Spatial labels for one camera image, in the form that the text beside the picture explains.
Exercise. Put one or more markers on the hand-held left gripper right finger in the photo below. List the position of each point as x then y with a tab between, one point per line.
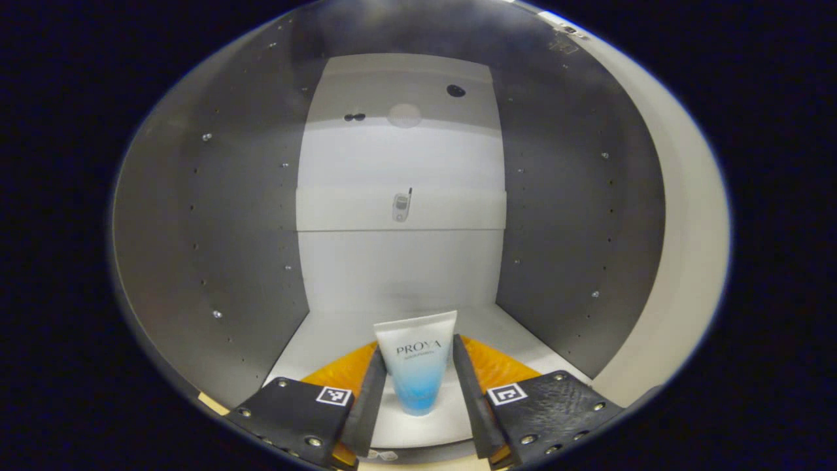
474	405

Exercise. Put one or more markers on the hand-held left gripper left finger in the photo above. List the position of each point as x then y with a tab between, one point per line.
369	405

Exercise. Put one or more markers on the white and blue bottle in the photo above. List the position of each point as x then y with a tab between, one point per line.
415	366

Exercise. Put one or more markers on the dark grey cabinet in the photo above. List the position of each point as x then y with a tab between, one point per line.
248	229

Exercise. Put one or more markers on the white cabinet shelf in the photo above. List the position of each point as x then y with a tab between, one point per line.
340	209

